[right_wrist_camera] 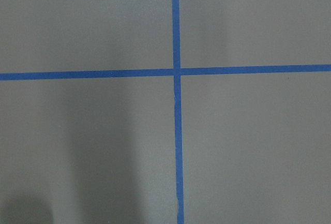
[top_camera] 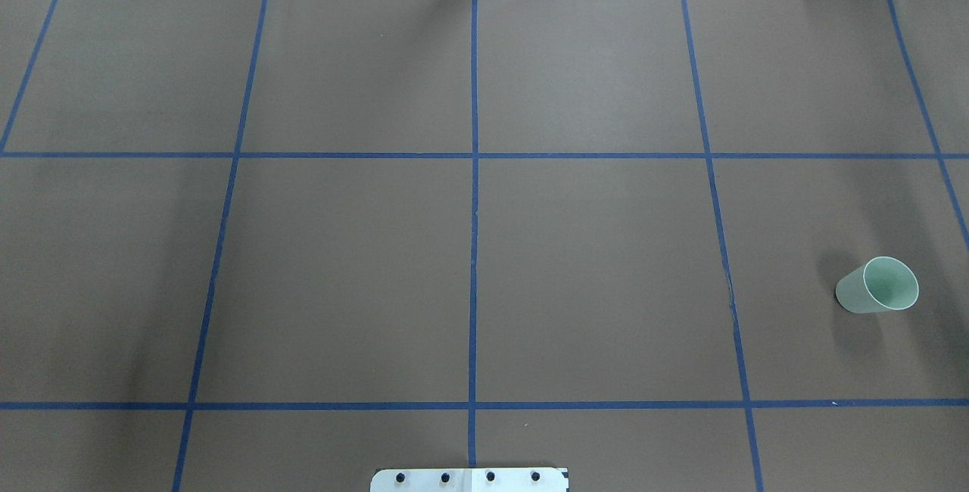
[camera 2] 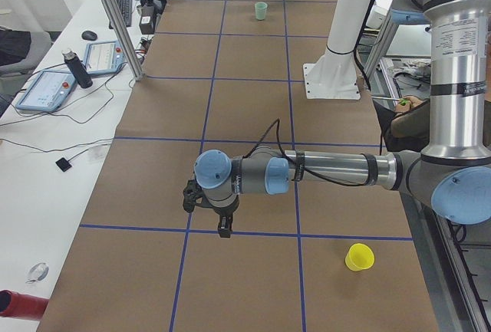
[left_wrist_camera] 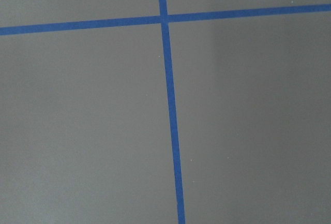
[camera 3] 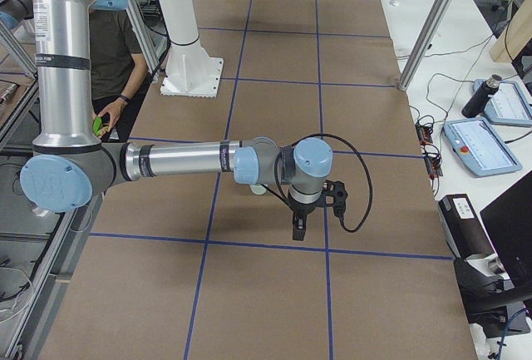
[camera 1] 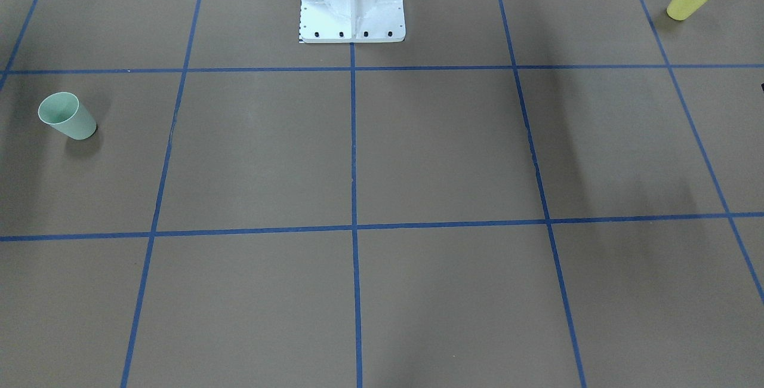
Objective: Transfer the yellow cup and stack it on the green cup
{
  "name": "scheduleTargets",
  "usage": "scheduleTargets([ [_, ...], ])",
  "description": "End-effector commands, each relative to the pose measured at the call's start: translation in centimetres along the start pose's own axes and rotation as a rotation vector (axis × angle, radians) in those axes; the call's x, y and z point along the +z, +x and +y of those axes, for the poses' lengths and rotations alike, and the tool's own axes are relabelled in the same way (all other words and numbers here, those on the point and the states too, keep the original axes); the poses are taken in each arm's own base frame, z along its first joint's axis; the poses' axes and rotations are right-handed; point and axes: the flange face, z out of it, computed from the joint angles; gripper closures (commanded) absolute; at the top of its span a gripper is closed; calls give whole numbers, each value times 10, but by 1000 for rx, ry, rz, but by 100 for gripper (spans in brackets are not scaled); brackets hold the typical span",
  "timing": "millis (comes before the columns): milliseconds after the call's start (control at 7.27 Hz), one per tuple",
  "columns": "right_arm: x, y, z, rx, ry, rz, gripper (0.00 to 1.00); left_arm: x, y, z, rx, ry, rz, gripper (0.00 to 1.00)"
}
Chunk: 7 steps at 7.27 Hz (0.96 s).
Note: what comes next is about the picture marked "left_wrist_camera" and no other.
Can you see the blue tape grid lines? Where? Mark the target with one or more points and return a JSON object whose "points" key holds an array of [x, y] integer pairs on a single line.
{"points": [[164, 19]]}

